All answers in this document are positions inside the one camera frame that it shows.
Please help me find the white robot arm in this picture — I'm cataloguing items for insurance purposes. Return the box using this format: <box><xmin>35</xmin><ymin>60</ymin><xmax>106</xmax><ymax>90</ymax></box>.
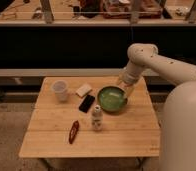
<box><xmin>117</xmin><ymin>43</ymin><xmax>196</xmax><ymax>171</ymax></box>

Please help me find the green ceramic bowl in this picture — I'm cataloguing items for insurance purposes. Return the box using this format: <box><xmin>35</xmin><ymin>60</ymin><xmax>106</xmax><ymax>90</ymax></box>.
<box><xmin>97</xmin><ymin>86</ymin><xmax>128</xmax><ymax>112</ymax></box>

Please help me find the red chili pepper toy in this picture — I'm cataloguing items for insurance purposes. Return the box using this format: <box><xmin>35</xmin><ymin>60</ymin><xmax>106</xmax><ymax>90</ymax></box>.
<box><xmin>69</xmin><ymin>121</ymin><xmax>79</xmax><ymax>144</ymax></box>

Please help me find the wooden folding table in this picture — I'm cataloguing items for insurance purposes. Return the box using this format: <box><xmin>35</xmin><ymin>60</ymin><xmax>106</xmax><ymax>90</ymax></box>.
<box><xmin>19</xmin><ymin>77</ymin><xmax>160</xmax><ymax>159</ymax></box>

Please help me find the small white bottle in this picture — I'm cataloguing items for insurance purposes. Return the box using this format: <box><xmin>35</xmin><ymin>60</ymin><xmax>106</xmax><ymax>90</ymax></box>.
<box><xmin>91</xmin><ymin>105</ymin><xmax>103</xmax><ymax>131</ymax></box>

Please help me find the long wooden bench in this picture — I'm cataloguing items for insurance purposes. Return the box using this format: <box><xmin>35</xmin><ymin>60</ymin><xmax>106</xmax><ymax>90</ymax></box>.
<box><xmin>0</xmin><ymin>68</ymin><xmax>160</xmax><ymax>87</ymax></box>

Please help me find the white sponge block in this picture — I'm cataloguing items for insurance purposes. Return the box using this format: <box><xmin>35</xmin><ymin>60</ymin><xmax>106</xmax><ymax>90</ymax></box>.
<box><xmin>76</xmin><ymin>84</ymin><xmax>92</xmax><ymax>97</ymax></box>

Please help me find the translucent plastic cup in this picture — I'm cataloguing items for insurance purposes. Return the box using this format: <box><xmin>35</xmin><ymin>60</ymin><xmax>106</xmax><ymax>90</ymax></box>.
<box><xmin>51</xmin><ymin>80</ymin><xmax>68</xmax><ymax>102</ymax></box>

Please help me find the black smartphone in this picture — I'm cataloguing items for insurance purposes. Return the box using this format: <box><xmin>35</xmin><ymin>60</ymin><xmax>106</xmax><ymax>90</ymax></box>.
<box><xmin>79</xmin><ymin>95</ymin><xmax>95</xmax><ymax>113</ymax></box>

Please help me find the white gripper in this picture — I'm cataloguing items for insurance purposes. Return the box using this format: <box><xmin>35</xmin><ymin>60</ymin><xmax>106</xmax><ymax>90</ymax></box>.
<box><xmin>116</xmin><ymin>67</ymin><xmax>141</xmax><ymax>99</ymax></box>

